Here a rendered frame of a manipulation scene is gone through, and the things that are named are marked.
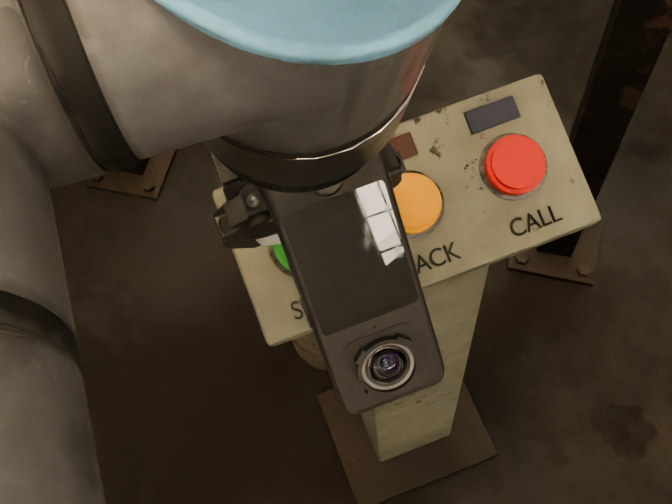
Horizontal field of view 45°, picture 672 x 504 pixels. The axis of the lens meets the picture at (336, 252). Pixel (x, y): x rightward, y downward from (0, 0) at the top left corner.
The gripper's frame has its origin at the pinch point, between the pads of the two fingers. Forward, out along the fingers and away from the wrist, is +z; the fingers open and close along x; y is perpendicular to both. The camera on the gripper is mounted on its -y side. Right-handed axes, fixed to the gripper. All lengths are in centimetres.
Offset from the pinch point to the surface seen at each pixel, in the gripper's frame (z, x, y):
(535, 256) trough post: 68, -34, -6
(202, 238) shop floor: 76, 10, 14
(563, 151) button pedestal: 6.7, -18.6, -0.2
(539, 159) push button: 5.6, -16.4, -0.2
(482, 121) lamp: 6.5, -14.1, 3.6
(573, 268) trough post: 66, -38, -9
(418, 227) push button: 5.9, -7.3, -1.6
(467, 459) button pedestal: 60, -13, -27
